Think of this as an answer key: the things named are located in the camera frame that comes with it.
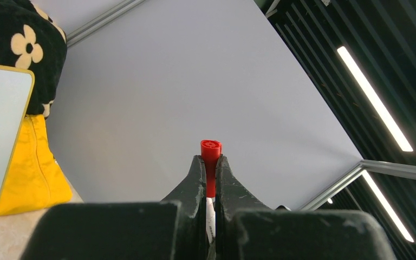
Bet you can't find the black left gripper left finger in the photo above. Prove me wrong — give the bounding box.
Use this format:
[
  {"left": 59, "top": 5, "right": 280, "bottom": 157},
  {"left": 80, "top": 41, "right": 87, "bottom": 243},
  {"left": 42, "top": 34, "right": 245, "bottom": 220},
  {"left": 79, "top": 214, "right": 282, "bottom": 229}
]
[{"left": 21, "top": 155, "right": 207, "bottom": 259}]

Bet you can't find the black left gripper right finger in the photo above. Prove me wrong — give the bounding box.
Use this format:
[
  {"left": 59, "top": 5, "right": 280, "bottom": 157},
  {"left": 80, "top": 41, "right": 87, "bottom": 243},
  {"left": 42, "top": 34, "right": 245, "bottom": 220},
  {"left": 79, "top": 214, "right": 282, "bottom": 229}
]
[{"left": 215, "top": 156, "right": 395, "bottom": 259}]

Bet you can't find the red capped marker pen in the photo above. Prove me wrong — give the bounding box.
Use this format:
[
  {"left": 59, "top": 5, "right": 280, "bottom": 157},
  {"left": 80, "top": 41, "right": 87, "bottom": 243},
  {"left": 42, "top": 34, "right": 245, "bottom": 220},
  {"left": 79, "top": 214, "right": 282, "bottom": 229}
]
[{"left": 206, "top": 198, "right": 216, "bottom": 244}]

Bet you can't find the red marker cap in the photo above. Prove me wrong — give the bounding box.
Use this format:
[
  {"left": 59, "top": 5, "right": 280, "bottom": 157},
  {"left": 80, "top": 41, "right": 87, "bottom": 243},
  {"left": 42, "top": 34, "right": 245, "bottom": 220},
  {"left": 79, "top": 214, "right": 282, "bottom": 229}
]
[{"left": 200, "top": 140, "right": 222, "bottom": 198}]

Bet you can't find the folded yellow garment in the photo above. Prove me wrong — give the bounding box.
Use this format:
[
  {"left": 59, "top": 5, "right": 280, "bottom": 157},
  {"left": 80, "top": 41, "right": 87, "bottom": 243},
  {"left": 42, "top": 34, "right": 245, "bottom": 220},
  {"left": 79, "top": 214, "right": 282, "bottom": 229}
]
[{"left": 0, "top": 115, "right": 73, "bottom": 216}]

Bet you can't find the ceiling light strip lower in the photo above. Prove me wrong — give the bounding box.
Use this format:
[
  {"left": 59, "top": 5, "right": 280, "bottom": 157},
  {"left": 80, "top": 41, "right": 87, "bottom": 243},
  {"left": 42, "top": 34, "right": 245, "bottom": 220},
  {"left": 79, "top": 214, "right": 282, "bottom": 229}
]
[{"left": 361, "top": 170, "right": 414, "bottom": 243}]

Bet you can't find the ceiling light strip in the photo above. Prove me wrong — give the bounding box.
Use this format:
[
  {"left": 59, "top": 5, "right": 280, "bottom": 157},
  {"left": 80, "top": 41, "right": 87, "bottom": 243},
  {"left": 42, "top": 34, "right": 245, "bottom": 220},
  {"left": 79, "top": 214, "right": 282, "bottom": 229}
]
[
  {"left": 361, "top": 170, "right": 414, "bottom": 243},
  {"left": 337, "top": 46, "right": 413, "bottom": 152}
]

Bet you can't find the ceiling light strip upper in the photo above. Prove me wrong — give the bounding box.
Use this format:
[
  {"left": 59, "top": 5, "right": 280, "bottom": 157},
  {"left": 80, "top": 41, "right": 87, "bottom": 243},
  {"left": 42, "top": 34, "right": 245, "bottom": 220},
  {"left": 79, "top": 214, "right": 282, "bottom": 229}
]
[{"left": 337, "top": 46, "right": 413, "bottom": 152}]

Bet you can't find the black blanket with beige flowers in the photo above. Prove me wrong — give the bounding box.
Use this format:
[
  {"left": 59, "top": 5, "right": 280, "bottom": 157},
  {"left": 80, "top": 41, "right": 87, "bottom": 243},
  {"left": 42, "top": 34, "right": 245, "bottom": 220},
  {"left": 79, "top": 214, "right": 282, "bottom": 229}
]
[{"left": 0, "top": 0, "right": 67, "bottom": 118}]

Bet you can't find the aluminium side rail right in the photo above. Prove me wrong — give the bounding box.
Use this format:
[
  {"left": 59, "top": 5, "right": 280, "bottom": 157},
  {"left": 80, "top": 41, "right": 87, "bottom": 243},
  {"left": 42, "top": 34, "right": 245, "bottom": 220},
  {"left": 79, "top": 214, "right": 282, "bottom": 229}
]
[{"left": 296, "top": 159, "right": 416, "bottom": 212}]

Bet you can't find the aluminium corner post right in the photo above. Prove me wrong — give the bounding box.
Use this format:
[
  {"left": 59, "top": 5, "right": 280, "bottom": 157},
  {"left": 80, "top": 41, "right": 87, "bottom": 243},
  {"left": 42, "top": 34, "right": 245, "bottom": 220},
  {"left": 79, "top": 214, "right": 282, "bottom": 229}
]
[{"left": 67, "top": 0, "right": 146, "bottom": 49}]

